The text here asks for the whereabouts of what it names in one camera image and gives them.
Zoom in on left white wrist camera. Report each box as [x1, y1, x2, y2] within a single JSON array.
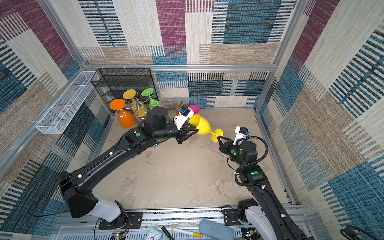
[[173, 102, 194, 130]]

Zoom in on chrome wine glass rack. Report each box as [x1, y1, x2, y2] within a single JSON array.
[[117, 90, 149, 129]]

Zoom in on green wine glass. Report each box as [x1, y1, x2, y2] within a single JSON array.
[[141, 88, 163, 110]]

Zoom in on blue grey cloth pouch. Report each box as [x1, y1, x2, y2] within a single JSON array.
[[199, 219, 235, 240]]

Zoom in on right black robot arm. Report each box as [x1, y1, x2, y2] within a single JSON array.
[[218, 136, 314, 240]]

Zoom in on orange back wine glass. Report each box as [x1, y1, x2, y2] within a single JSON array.
[[110, 99, 136, 129]]

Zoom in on black pen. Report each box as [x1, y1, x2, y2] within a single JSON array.
[[161, 226, 175, 240]]

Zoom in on amber yellow wine glass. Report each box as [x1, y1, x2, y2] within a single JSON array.
[[123, 89, 148, 120]]

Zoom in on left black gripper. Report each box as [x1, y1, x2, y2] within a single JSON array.
[[153, 123, 201, 146]]

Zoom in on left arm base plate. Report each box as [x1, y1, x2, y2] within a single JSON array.
[[98, 212, 143, 230]]

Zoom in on pink glasses case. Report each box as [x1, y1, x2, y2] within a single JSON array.
[[211, 143, 221, 153]]

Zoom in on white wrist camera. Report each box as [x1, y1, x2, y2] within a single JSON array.
[[173, 102, 194, 130], [233, 126, 250, 146]]

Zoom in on orange wine glass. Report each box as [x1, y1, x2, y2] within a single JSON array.
[[110, 99, 136, 129], [175, 104, 182, 115]]

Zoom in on yellow white marker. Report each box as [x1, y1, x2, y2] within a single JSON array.
[[172, 228, 202, 238]]

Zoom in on black cable corner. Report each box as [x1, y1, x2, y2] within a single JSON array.
[[340, 225, 378, 240]]

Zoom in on black wire shelf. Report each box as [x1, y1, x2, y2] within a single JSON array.
[[91, 68, 155, 104]]

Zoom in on pink wine glass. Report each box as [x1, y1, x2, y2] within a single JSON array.
[[189, 105, 200, 115]]

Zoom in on orange front wine glass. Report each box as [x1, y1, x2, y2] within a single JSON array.
[[175, 104, 182, 115]]

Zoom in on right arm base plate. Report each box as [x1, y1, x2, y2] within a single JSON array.
[[221, 208, 241, 226]]

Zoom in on teal alarm clock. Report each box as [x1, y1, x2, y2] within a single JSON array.
[[145, 228, 163, 240]]

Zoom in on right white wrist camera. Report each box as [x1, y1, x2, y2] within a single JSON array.
[[233, 126, 250, 146]]

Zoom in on white mesh wall basket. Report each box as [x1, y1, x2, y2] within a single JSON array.
[[36, 71, 95, 135]]

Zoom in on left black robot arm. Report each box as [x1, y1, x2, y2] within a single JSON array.
[[57, 106, 198, 229]]

